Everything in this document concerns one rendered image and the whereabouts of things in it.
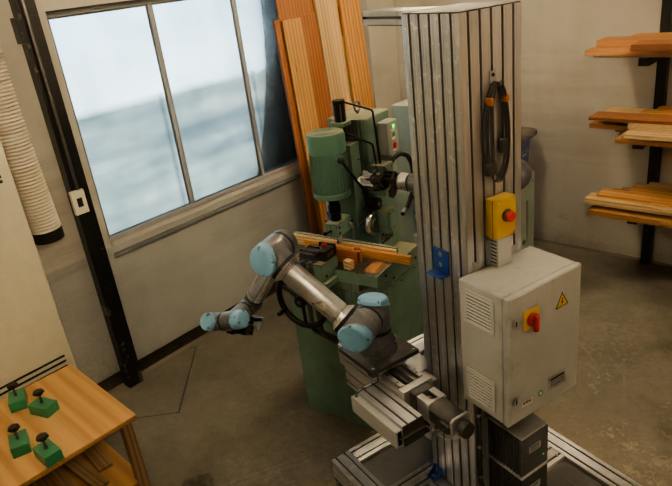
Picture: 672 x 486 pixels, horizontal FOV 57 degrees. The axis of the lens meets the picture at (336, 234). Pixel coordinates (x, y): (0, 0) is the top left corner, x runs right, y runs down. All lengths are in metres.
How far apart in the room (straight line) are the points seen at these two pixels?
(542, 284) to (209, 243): 2.66
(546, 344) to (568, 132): 2.92
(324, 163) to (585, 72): 2.43
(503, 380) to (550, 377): 0.21
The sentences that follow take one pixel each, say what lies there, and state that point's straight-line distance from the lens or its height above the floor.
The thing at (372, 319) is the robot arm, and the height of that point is 1.02.
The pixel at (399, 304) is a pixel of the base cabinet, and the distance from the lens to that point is 3.21.
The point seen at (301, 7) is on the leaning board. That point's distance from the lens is 4.53.
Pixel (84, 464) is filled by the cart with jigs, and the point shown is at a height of 0.20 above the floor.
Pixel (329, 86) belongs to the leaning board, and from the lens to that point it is 4.62.
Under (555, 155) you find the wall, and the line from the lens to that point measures 4.94.
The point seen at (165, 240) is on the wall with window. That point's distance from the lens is 3.98.
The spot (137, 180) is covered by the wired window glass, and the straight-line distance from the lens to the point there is 3.90.
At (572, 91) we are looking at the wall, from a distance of 4.78.
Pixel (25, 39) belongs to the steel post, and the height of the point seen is 2.04.
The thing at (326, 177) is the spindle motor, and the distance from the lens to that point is 2.83.
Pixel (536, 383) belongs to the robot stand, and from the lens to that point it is 2.17.
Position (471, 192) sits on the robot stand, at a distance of 1.95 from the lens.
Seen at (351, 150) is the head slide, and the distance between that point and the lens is 2.92.
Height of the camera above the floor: 2.17
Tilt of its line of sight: 23 degrees down
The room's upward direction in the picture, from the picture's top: 7 degrees counter-clockwise
